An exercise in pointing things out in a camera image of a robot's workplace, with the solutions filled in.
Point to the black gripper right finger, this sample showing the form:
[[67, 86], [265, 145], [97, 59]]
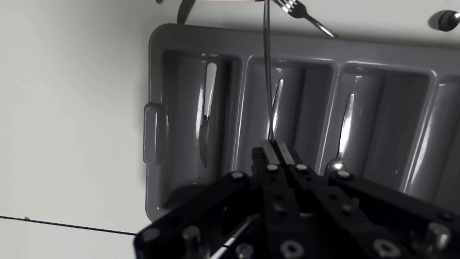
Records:
[[311, 201]]

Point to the silver metal spoon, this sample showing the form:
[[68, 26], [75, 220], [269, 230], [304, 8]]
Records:
[[346, 123], [446, 20]]

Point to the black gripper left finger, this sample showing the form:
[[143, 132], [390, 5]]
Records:
[[274, 191]]

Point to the silver metal knife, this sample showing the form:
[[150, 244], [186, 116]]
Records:
[[186, 8], [208, 105]]

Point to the grey plastic utensil organizer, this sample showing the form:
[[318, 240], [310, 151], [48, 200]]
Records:
[[383, 51]]

